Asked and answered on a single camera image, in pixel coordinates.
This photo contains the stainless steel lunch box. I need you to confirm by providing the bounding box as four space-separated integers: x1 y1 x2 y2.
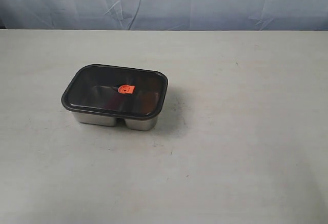
60 64 169 132

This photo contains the dark translucent lunch box lid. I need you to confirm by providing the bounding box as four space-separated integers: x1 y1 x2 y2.
60 64 169 121

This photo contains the blue-grey backdrop cloth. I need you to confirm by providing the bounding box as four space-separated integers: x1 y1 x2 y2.
1 0 327 30

